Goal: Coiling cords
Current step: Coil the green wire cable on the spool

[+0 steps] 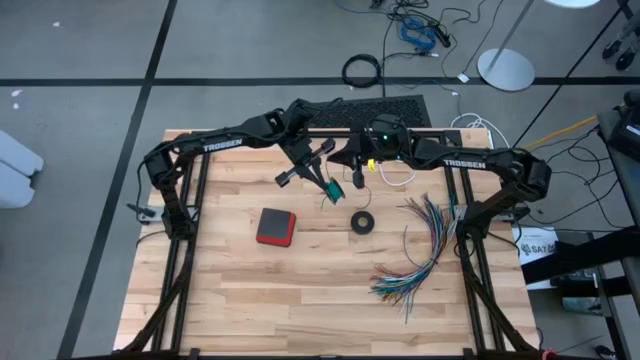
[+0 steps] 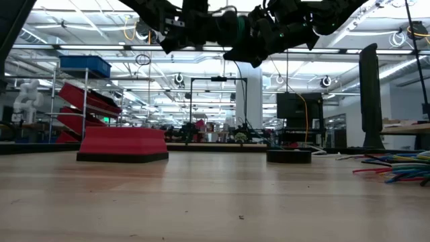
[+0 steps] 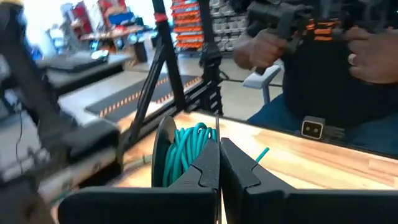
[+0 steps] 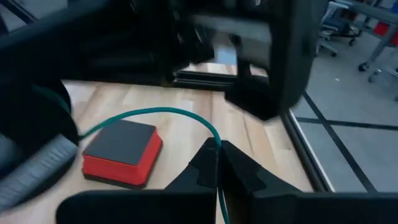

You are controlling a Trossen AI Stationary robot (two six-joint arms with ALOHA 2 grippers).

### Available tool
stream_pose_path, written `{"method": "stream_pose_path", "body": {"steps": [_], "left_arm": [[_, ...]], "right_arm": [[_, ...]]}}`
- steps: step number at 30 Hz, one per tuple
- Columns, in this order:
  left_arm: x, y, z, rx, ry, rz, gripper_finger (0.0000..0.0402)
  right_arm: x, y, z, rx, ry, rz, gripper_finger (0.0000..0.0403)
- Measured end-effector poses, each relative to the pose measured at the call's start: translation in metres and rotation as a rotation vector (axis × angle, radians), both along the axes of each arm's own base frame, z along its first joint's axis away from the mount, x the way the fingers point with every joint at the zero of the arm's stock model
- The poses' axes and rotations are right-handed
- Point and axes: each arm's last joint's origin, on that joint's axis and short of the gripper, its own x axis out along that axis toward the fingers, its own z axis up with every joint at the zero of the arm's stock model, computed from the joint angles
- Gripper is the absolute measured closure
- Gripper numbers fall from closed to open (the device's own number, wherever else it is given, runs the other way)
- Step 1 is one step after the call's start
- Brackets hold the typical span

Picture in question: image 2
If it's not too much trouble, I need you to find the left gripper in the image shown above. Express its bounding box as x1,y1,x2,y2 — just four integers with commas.
161,9,240,54

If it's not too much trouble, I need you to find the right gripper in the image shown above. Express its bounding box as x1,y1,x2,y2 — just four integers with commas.
223,19,320,69

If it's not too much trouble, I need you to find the black tape roll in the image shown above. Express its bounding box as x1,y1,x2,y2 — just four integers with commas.
266,149,312,165

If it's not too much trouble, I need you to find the white cable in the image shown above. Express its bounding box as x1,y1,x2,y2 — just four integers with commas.
310,145,339,157

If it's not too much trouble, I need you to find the white building column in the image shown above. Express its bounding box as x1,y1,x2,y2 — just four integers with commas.
235,62,263,130

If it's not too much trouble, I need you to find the black monitor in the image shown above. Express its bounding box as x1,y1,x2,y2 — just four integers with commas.
276,93,324,129

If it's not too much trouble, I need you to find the black monitor cart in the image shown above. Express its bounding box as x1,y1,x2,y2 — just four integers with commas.
273,127,325,148

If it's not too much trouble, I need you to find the wooden workbench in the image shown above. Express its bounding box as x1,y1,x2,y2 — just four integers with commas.
166,138,269,148

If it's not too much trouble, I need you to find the blue plastic bin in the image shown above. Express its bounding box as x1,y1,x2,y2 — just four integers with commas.
59,54,112,79

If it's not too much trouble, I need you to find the red and black box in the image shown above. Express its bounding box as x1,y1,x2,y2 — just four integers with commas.
76,126,169,164

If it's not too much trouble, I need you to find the metal rack with red bins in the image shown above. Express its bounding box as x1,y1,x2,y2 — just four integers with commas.
46,67,124,144

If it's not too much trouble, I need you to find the thin black slanted pole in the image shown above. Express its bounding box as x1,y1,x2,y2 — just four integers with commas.
404,0,430,114

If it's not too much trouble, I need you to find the wooden table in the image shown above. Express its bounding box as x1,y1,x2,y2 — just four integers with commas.
381,122,430,151

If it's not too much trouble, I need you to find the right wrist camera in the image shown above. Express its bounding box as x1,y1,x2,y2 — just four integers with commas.
248,5,271,30

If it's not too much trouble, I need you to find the black gantry frame with camera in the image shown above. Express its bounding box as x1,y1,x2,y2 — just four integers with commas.
189,76,249,127

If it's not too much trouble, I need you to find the black ceiling cable reel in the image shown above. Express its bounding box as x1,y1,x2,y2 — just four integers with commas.
407,21,430,40
135,18,161,45

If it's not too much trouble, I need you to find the yellow cable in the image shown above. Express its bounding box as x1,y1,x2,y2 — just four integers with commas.
268,53,309,144

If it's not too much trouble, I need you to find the black hanging cable loop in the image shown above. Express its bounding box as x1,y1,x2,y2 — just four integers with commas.
135,53,152,67

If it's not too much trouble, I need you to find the bundle of coloured wires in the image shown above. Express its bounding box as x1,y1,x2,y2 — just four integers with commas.
335,151,430,188

